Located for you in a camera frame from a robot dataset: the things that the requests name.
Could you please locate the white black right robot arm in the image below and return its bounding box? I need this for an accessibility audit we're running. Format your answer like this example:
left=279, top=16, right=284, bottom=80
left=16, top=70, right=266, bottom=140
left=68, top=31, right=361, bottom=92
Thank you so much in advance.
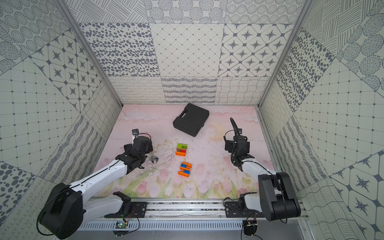
left=224, top=135, right=302, bottom=221

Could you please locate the orange handled tool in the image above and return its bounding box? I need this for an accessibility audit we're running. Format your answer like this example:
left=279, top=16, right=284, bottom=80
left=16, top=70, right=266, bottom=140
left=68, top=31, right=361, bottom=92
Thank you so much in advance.
left=150, top=155, right=159, bottom=164

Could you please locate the green long lego brick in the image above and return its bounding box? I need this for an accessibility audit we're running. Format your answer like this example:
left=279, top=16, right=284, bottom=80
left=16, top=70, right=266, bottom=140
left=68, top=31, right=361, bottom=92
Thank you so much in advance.
left=177, top=144, right=188, bottom=149

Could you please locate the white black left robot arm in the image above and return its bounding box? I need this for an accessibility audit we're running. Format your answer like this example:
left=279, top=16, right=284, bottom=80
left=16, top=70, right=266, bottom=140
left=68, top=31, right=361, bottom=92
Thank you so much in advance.
left=36, top=133, right=153, bottom=240

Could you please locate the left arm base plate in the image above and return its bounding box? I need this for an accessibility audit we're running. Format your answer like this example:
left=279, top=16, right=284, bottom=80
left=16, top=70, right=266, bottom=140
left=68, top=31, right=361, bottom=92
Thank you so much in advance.
left=104, top=202, right=148, bottom=219

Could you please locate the left controller board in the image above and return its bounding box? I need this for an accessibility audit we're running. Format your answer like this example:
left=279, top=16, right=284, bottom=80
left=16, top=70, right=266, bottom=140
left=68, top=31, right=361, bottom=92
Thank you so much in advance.
left=113, top=222, right=129, bottom=237

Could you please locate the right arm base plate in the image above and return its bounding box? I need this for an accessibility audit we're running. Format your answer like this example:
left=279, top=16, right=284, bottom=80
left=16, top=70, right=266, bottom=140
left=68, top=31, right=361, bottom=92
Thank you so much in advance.
left=223, top=201, right=264, bottom=218

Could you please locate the right controller board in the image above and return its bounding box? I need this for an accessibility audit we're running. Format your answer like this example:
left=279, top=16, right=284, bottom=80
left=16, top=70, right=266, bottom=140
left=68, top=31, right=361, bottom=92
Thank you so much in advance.
left=243, top=220, right=258, bottom=236

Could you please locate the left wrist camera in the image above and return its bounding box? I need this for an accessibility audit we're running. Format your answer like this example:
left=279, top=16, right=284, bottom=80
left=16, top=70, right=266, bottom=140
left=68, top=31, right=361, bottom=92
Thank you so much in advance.
left=132, top=129, right=140, bottom=137

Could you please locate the black plastic carrying case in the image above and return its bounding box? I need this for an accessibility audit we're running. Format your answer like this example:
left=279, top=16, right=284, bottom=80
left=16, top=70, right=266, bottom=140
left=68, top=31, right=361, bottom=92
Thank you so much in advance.
left=173, top=103, right=210, bottom=137

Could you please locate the controller board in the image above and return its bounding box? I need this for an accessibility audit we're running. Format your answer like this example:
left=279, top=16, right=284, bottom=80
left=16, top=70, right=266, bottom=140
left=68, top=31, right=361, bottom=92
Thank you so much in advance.
left=113, top=222, right=129, bottom=237
left=243, top=220, right=258, bottom=236

